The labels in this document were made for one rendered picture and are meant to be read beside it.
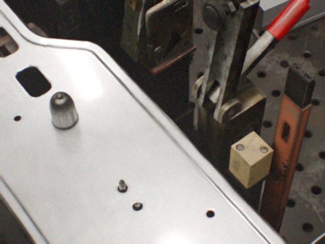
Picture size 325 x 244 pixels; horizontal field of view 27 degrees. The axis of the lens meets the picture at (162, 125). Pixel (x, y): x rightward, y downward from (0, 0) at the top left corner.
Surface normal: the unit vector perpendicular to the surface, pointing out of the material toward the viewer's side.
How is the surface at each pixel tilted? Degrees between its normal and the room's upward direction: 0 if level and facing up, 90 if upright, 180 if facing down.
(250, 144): 0
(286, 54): 0
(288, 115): 90
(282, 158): 90
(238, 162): 90
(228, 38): 81
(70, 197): 0
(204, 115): 90
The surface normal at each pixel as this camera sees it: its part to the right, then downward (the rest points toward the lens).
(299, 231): -0.03, -0.56
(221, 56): -0.79, 0.42
